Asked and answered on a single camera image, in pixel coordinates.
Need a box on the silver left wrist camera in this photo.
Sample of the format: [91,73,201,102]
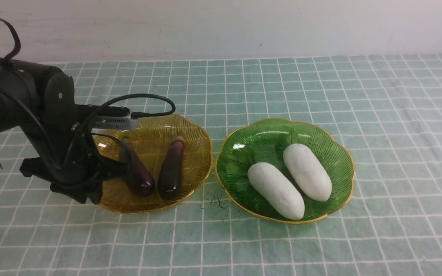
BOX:
[88,106,140,130]

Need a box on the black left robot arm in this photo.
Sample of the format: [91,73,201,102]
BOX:
[0,58,126,204]

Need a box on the green checkered tablecloth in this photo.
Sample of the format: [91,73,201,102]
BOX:
[0,54,442,276]

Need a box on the white radish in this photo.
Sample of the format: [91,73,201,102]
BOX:
[227,148,305,220]
[277,131,333,202]

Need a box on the green plastic plate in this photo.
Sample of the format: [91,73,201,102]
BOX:
[216,118,355,224]

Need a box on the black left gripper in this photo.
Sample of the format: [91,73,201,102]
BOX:
[20,103,129,204]

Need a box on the purple eggplant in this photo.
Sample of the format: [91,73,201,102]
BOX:
[157,131,185,200]
[119,137,155,196]

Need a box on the amber plastic plate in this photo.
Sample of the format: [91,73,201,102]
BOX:
[94,115,213,214]

